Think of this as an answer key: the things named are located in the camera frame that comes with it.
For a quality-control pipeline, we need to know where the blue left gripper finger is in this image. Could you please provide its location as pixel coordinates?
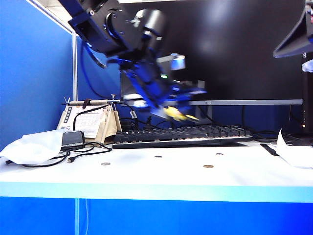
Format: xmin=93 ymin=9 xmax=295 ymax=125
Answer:
xmin=179 ymin=99 xmax=197 ymax=115
xmin=150 ymin=104 xmax=170 ymax=120

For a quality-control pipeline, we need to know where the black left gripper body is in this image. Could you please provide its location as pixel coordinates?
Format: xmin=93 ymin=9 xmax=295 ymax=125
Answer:
xmin=108 ymin=52 xmax=208 ymax=110

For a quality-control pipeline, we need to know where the yellow Pichu doll figure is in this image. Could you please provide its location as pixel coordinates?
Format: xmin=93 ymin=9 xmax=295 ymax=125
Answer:
xmin=163 ymin=106 xmax=200 ymax=123

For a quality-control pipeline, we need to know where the silver monitor stand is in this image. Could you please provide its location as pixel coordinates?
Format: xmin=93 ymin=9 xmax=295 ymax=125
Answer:
xmin=195 ymin=105 xmax=213 ymax=125

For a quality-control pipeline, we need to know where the black mechanical keyboard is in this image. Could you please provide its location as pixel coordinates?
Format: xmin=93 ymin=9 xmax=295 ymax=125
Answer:
xmin=112 ymin=124 xmax=254 ymax=149

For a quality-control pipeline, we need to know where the desk calendar with wooden rod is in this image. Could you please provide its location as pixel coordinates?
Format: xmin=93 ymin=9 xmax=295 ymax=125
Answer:
xmin=56 ymin=94 xmax=123 ymax=144

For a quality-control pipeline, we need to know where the large black monitor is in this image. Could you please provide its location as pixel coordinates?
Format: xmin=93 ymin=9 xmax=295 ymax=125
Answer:
xmin=117 ymin=0 xmax=304 ymax=107

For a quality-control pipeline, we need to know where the black adapter box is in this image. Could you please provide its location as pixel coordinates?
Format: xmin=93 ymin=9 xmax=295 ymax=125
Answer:
xmin=60 ymin=130 xmax=85 ymax=147

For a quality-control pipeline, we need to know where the white paper sheet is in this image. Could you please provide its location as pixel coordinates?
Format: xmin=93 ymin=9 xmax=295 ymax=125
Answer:
xmin=275 ymin=127 xmax=313 ymax=169

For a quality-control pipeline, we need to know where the black HSO monitor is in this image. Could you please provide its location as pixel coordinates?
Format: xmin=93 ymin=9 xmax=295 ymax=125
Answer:
xmin=289 ymin=51 xmax=313 ymax=147

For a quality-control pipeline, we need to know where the white plastic bag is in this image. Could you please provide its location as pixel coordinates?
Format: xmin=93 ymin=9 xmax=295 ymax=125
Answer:
xmin=0 ymin=129 xmax=67 ymax=166

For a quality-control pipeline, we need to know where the black looped cable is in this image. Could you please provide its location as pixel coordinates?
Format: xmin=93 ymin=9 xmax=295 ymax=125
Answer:
xmin=146 ymin=115 xmax=177 ymax=131

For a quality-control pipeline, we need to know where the black cable with ferrite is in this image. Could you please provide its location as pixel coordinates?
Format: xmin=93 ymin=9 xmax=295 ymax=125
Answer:
xmin=116 ymin=102 xmax=138 ymax=130

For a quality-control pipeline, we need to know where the aluminium partition post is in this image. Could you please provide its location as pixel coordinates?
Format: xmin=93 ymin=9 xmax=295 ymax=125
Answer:
xmin=72 ymin=31 xmax=78 ymax=101

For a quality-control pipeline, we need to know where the black cable with USB plug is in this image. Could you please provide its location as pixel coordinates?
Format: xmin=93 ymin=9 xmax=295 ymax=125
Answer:
xmin=4 ymin=142 xmax=113 ymax=169

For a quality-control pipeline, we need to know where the thin white hanging cable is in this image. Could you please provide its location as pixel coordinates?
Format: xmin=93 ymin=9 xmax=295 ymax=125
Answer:
xmin=84 ymin=199 xmax=89 ymax=235

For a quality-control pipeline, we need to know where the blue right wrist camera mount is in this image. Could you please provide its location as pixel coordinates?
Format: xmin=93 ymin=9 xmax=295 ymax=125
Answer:
xmin=302 ymin=59 xmax=313 ymax=73

